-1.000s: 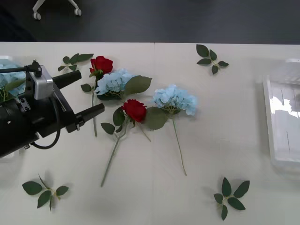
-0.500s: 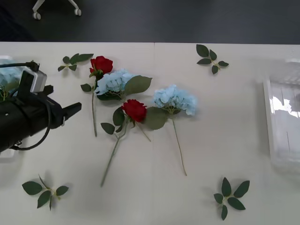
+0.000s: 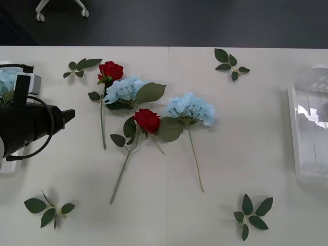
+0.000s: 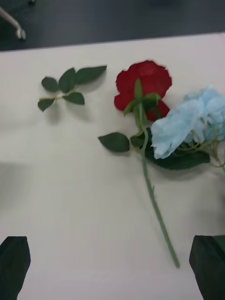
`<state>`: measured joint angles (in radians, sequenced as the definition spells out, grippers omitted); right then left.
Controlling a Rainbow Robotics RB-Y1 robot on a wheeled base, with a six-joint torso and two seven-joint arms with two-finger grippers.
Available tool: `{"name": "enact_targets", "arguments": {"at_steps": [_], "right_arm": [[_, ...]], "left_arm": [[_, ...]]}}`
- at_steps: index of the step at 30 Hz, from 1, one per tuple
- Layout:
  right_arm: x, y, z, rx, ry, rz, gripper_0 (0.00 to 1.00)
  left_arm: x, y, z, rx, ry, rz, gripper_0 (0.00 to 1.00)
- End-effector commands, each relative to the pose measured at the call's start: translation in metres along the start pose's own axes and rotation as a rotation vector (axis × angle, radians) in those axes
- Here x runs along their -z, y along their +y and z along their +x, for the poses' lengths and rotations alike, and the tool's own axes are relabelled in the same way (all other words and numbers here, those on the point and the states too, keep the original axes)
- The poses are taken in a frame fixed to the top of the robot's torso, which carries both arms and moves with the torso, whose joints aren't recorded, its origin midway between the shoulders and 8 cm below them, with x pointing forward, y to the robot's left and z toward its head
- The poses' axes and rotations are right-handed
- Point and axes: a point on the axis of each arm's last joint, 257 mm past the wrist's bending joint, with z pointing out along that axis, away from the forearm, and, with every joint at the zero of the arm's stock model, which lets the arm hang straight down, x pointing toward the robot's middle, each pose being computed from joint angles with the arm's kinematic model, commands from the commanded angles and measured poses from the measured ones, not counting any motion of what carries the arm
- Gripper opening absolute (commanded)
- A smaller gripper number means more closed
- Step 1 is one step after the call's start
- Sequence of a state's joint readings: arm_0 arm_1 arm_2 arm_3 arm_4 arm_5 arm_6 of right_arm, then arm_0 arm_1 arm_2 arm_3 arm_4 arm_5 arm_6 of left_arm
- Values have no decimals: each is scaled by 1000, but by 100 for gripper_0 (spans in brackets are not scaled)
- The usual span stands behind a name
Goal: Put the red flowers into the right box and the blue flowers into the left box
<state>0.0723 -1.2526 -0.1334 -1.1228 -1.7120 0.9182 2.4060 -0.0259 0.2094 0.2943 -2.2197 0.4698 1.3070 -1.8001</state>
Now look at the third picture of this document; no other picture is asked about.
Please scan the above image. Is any loose green leaf sprig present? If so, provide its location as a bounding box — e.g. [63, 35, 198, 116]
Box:
[24, 190, 76, 232]
[233, 193, 274, 242]
[214, 48, 251, 83]
[63, 58, 103, 79]

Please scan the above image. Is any white chair base with casters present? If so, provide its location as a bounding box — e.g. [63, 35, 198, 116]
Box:
[35, 0, 91, 23]

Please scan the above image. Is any red rose with stem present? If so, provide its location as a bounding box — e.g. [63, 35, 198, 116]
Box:
[109, 108, 162, 206]
[88, 60, 125, 151]

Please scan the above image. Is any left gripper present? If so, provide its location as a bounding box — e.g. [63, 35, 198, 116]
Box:
[25, 105, 76, 145]

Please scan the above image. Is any pale blue flower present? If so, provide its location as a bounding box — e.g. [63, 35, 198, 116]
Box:
[103, 74, 168, 156]
[156, 92, 216, 193]
[0, 68, 24, 107]

